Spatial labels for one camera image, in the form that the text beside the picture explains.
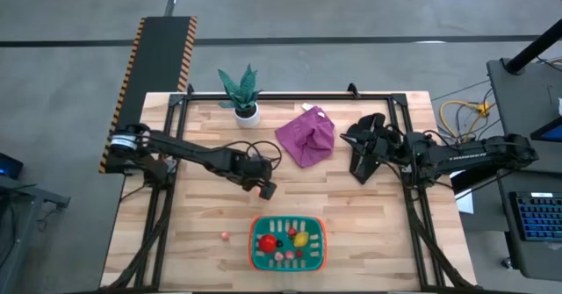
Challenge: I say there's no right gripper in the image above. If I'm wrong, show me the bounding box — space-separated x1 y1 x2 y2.
340 112 412 185

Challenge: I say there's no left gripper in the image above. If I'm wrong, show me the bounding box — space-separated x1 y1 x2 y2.
227 150 279 201

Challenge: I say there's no red tomato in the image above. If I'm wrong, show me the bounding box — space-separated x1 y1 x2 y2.
257 233 279 255

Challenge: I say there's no magenta cloth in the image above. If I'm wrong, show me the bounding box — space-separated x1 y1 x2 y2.
274 104 336 169

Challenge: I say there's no snake plant in white pot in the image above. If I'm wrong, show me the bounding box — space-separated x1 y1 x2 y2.
217 62 263 130

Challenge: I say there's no teal plastic basket orange rim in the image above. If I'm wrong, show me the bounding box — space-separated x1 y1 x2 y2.
248 214 329 273

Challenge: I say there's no black mat with hazard stripes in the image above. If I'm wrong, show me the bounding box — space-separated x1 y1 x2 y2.
97 15 198 175

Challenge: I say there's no dark grey desk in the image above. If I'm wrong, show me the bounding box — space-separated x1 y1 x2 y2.
486 57 562 175

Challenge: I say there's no black backlit keyboard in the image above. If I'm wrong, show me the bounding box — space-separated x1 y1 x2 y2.
508 190 562 243

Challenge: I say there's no blue screen device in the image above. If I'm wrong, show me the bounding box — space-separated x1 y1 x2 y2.
530 117 562 143

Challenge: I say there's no black pole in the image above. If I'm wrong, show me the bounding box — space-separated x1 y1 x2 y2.
503 18 562 75

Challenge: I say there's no dark keyboard table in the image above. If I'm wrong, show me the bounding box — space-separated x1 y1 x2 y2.
494 170 562 283

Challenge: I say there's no grey cart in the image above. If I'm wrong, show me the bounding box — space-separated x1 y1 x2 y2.
0 152 72 283

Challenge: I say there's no yellow cable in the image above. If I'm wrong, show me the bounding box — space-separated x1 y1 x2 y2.
439 99 498 144

